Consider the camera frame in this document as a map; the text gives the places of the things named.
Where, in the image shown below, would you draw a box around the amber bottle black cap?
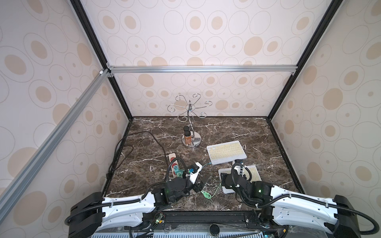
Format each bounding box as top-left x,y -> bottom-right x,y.
183,126 -> 192,146

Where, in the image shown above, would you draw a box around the beige power strip red sockets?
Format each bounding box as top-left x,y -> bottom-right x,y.
168,153 -> 182,179

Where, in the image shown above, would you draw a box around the left diagonal aluminium frame bar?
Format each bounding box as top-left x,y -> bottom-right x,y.
1,68 -> 111,222

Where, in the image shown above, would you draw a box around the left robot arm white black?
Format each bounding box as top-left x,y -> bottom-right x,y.
64,174 -> 208,238

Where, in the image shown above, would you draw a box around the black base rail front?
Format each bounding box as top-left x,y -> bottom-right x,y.
78,210 -> 334,238

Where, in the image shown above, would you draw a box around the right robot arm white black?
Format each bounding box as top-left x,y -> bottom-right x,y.
220,169 -> 380,238

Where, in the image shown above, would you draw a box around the black power cord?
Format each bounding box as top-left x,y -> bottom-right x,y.
107,131 -> 173,179

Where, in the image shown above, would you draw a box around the light green charging cable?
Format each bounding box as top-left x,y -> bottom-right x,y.
200,182 -> 222,200

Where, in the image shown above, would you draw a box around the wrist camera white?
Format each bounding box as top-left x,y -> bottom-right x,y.
232,162 -> 244,176
188,162 -> 203,184

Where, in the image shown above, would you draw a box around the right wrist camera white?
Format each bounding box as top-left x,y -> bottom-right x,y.
232,162 -> 244,176

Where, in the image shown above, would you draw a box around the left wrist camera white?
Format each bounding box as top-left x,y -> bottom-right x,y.
188,162 -> 203,184

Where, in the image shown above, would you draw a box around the chrome mug tree stand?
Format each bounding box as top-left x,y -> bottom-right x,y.
167,93 -> 213,148

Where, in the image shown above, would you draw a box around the horizontal aluminium frame bar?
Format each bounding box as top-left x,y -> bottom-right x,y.
109,64 -> 298,74

